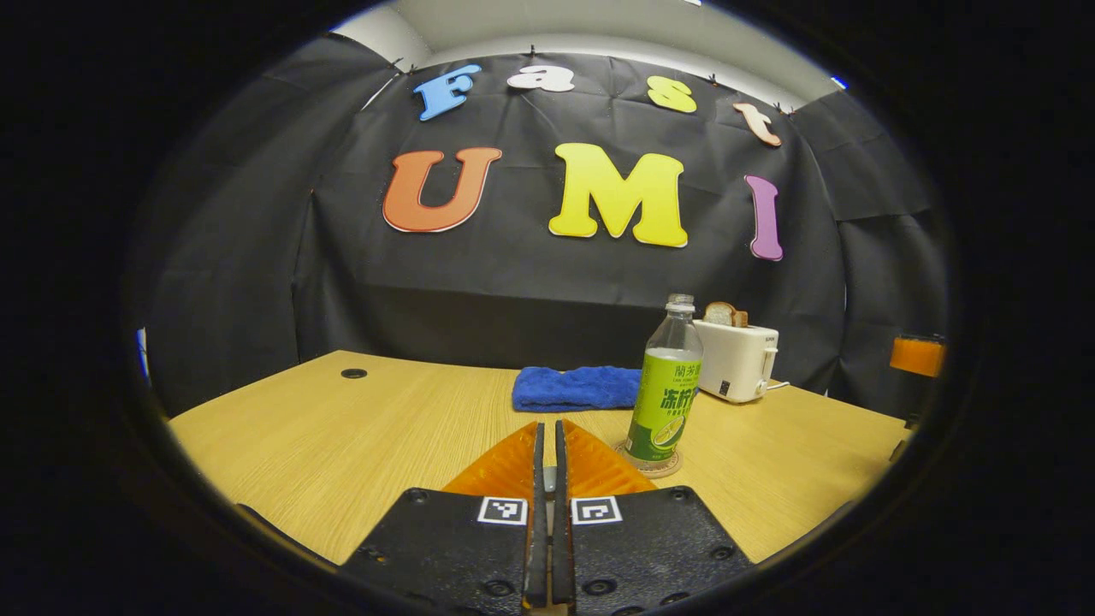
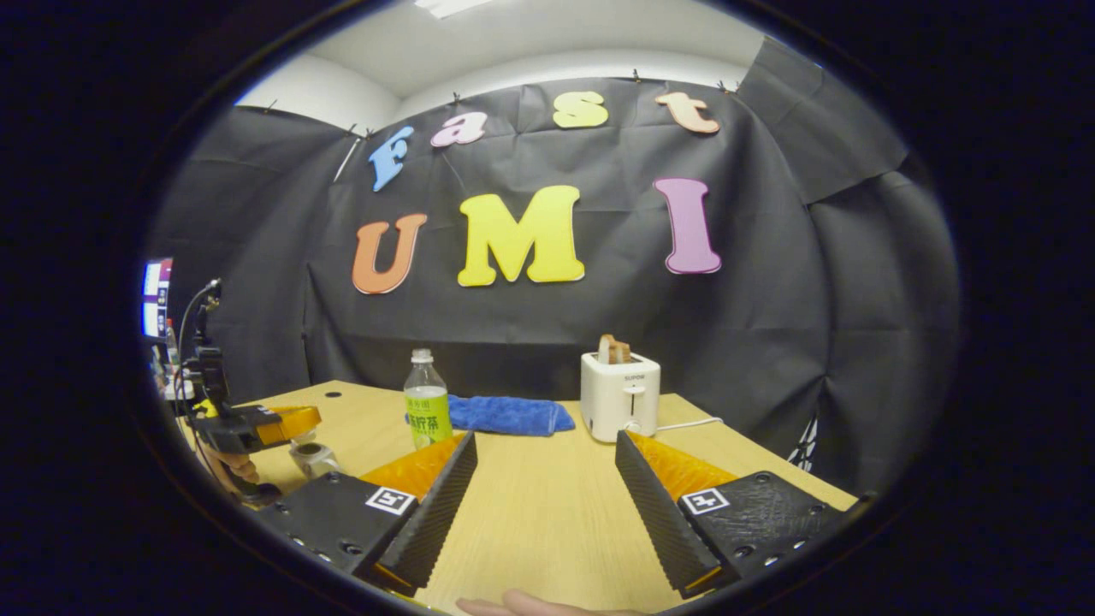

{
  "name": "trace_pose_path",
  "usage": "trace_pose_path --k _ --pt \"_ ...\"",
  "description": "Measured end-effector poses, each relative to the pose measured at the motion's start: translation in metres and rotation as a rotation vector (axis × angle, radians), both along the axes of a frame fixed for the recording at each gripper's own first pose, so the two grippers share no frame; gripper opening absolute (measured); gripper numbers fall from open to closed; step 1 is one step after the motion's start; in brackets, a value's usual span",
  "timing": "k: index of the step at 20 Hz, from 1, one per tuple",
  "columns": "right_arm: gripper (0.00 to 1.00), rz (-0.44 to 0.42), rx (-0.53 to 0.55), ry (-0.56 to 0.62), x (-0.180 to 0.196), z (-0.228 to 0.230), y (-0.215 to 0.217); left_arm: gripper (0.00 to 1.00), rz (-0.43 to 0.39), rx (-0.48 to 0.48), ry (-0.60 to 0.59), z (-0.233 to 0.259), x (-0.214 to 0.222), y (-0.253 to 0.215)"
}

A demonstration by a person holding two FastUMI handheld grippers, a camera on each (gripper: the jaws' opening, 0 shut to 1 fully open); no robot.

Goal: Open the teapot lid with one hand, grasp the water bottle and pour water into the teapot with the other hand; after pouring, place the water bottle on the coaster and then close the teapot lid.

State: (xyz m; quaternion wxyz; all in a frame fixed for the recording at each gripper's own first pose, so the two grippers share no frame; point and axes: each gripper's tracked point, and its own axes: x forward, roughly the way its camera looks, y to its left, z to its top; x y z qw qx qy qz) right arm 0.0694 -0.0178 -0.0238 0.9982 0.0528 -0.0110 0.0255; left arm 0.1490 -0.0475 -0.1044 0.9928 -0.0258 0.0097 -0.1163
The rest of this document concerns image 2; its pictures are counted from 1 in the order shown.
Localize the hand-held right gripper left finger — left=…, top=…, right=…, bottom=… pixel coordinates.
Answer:
left=255, top=430, right=478, bottom=598

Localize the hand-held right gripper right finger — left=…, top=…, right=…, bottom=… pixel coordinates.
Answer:
left=614, top=430, right=848, bottom=600

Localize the white teacup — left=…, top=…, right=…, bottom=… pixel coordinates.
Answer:
left=291, top=441, right=341, bottom=478

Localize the green label water bottle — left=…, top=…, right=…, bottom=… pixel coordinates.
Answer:
left=403, top=348, right=454, bottom=452

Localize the blue towel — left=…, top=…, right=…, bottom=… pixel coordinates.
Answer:
left=405, top=394, right=577, bottom=437

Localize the white toaster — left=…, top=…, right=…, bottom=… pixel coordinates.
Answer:
left=580, top=351, right=661, bottom=444

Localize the computer monitor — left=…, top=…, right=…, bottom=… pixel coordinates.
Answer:
left=141, top=258, right=175, bottom=340

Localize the black white striped sheet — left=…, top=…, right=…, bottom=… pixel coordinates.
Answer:
left=787, top=417, right=819, bottom=474

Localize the ceiling light panel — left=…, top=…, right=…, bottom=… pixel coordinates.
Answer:
left=415, top=0, right=497, bottom=20

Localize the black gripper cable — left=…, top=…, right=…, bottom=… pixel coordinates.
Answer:
left=175, top=278, right=225, bottom=412

